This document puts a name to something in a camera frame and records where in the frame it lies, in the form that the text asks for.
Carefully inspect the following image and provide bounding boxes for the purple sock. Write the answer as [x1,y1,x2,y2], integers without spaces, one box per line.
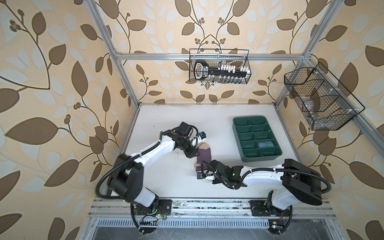
[194,143,212,172]

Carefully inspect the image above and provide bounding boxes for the blue orange striped sock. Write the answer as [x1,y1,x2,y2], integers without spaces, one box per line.
[258,141,275,149]

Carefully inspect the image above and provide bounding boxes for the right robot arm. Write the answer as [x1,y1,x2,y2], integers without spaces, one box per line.
[195,159,332,215]

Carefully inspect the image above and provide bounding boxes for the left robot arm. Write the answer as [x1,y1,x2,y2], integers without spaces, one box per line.
[95,122,207,209]

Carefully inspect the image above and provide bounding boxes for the black socket set tool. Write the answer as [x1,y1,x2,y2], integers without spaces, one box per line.
[192,60,251,81]

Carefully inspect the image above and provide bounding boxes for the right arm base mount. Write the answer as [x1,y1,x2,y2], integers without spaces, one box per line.
[249,200,291,218]

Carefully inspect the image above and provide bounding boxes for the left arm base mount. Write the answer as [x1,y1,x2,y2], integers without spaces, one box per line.
[133,198,173,216]

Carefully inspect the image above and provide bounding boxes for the back wire basket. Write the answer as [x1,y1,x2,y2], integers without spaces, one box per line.
[189,48,252,85]

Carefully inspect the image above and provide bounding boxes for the wire basket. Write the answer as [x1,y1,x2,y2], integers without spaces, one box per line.
[284,62,366,131]
[189,48,252,85]

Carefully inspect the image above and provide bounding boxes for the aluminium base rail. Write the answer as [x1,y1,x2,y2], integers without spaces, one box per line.
[88,198,337,220]

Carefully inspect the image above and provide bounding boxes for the right wire basket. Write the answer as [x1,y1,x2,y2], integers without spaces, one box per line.
[284,62,366,131]

